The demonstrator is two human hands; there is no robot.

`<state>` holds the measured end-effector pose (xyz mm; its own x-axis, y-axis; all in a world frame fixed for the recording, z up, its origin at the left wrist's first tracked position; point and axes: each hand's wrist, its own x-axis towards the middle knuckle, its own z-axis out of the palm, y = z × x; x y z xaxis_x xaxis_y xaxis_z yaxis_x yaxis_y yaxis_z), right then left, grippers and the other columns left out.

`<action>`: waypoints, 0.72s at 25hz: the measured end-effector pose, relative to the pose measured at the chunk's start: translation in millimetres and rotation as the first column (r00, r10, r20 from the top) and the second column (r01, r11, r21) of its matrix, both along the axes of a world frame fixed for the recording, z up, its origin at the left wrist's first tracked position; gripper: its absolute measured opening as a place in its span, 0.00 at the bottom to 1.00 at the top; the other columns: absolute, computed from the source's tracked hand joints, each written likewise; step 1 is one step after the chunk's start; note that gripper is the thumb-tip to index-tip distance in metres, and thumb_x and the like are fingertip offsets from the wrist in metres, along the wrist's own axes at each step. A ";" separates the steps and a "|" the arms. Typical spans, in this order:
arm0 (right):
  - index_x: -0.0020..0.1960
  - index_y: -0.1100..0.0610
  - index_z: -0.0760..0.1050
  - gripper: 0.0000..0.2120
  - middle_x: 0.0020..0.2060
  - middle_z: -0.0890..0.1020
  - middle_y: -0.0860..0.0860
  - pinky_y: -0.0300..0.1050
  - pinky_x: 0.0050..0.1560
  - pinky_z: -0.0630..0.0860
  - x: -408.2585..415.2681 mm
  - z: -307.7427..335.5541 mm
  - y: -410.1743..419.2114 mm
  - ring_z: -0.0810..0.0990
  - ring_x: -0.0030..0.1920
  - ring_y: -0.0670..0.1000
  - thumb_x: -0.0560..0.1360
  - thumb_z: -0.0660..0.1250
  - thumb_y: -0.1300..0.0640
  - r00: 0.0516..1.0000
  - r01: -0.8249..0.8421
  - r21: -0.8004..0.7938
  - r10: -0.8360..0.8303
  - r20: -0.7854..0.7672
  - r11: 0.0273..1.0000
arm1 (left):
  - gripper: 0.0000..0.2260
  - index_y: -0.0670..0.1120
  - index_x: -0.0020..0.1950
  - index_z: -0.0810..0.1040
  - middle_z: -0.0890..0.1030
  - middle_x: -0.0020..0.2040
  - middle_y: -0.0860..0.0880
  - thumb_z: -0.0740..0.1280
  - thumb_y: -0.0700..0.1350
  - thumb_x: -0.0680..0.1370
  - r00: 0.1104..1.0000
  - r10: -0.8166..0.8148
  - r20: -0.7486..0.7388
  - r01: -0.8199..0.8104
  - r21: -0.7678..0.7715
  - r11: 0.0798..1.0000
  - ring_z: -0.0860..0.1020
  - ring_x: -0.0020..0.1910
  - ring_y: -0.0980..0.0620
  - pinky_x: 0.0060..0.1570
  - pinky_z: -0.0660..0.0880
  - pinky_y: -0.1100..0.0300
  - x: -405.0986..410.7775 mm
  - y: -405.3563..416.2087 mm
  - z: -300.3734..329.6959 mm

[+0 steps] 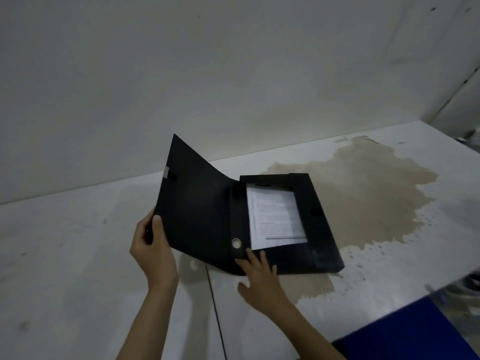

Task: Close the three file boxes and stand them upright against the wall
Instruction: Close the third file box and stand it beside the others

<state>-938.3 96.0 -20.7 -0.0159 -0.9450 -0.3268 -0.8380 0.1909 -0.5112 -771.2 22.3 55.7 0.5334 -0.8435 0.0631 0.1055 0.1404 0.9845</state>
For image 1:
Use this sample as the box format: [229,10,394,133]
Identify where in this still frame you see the person's right hand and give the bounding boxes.
[234,249,292,314]

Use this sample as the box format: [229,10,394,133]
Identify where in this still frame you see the person's left hand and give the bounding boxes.
[129,207,179,294]

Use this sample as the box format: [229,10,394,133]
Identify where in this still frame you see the black document file box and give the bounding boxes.
[145,133,345,276]

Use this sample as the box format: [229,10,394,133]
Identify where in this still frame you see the person's right forearm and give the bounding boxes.
[273,300,348,360]

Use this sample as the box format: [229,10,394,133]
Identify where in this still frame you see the person's left forearm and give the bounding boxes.
[115,282,179,360]

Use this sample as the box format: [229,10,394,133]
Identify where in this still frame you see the printed white paper sheets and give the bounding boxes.
[245,184,308,251]

